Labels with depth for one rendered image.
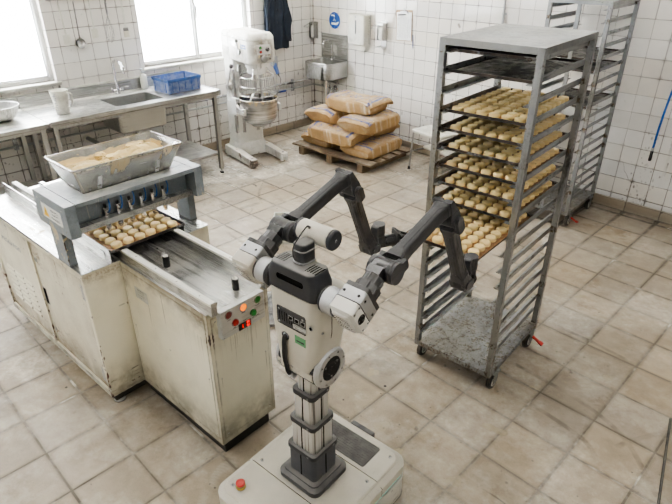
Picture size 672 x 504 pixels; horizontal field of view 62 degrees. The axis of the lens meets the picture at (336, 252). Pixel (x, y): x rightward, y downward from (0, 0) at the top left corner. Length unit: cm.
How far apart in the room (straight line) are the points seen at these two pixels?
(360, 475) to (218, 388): 73
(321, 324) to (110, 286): 138
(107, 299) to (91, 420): 70
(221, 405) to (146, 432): 57
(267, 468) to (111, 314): 111
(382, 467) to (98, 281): 156
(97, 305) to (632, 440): 272
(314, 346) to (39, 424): 188
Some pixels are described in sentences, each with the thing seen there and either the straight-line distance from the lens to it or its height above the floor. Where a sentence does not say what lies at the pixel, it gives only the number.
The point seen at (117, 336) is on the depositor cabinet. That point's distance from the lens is 308.
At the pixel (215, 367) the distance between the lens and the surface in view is 255.
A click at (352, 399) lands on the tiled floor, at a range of 316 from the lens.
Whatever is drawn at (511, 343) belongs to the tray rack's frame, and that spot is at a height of 15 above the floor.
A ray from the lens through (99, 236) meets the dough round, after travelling 298.
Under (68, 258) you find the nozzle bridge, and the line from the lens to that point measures 290.
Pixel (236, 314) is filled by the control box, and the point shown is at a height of 79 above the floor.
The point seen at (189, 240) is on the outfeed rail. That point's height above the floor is 89.
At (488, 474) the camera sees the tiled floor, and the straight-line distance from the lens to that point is 291.
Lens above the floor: 218
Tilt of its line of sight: 29 degrees down
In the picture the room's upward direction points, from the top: straight up
